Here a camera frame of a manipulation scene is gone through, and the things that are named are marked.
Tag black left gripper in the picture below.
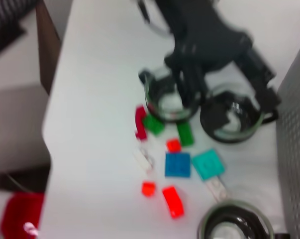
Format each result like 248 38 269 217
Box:
154 0 283 111

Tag glass teacup black sleeve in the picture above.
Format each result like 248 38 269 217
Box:
198 199 291 239
199 84 280 144
138 66 202 122

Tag grey perforated storage basket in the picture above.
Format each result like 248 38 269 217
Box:
276 37 300 239

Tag green building brick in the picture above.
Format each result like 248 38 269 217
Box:
142 114 165 136
176 123 196 147

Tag small orange square brick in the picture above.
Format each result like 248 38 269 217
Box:
166 138 182 152

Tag teal square building brick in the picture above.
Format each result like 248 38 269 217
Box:
191 148 226 181

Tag dark red curved brick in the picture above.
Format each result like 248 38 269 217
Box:
134 106 148 140

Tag blue square building brick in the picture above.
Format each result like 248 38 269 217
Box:
164 152 192 178

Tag white building brick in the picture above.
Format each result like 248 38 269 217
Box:
133 147 155 172
205 179 229 200

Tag large orange sloped brick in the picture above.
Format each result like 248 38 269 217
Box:
161 186 185 220

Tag small orange sloped brick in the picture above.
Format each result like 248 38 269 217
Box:
141 181 156 197

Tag red round object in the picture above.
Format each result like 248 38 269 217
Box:
0 191 46 239

